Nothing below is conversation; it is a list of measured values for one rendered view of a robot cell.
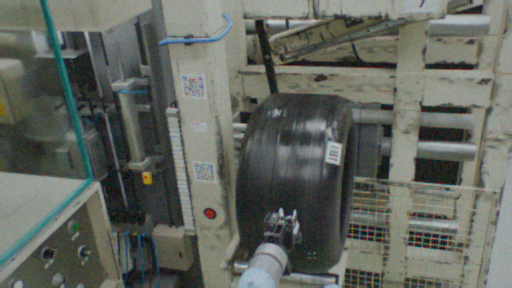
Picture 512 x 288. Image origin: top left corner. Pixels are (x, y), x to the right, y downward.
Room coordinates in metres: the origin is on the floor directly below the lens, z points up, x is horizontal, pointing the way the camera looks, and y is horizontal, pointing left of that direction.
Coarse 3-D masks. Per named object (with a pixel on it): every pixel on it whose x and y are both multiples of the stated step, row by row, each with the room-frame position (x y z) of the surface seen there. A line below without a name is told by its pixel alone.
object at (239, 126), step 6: (240, 114) 1.89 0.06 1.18; (246, 114) 1.88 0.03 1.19; (234, 120) 1.82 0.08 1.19; (240, 120) 1.89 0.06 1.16; (246, 120) 1.88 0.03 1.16; (234, 126) 1.77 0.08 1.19; (240, 126) 1.76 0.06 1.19; (246, 126) 1.75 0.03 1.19; (234, 132) 1.81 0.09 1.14; (240, 132) 1.88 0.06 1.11; (234, 138) 1.75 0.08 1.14; (240, 138) 1.75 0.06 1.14; (234, 144) 1.76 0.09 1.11; (240, 144) 1.76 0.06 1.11
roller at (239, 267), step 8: (240, 264) 1.27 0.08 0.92; (248, 264) 1.26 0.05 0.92; (240, 272) 1.26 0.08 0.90; (296, 272) 1.21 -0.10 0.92; (304, 272) 1.21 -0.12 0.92; (328, 272) 1.20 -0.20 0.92; (288, 280) 1.21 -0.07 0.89; (296, 280) 1.20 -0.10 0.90; (304, 280) 1.19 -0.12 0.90; (312, 280) 1.18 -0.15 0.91; (320, 280) 1.18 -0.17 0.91; (328, 280) 1.17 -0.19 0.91; (336, 280) 1.17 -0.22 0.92
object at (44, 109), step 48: (0, 0) 1.14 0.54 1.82; (0, 48) 1.10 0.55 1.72; (48, 48) 1.25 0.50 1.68; (0, 96) 1.06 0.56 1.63; (48, 96) 1.20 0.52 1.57; (0, 144) 1.02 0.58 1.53; (48, 144) 1.16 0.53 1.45; (0, 192) 0.98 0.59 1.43; (48, 192) 1.11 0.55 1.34; (0, 240) 0.94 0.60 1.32
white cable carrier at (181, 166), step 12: (168, 108) 1.41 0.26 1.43; (168, 120) 1.41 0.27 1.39; (180, 132) 1.41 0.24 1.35; (180, 144) 1.40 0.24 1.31; (180, 156) 1.40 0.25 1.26; (180, 168) 1.40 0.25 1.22; (180, 180) 1.41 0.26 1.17; (180, 192) 1.41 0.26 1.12; (192, 216) 1.41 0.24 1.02; (192, 228) 1.40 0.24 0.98
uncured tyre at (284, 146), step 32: (288, 96) 1.39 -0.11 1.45; (320, 96) 1.38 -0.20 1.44; (256, 128) 1.26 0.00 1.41; (288, 128) 1.23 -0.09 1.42; (320, 128) 1.21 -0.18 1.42; (352, 128) 1.45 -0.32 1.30; (256, 160) 1.18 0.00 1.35; (288, 160) 1.16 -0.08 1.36; (320, 160) 1.14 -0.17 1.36; (352, 160) 1.50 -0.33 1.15; (256, 192) 1.13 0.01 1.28; (288, 192) 1.11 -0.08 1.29; (320, 192) 1.09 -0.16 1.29; (352, 192) 1.45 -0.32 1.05; (256, 224) 1.11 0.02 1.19; (320, 224) 1.07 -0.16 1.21; (288, 256) 1.10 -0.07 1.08; (320, 256) 1.08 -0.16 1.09
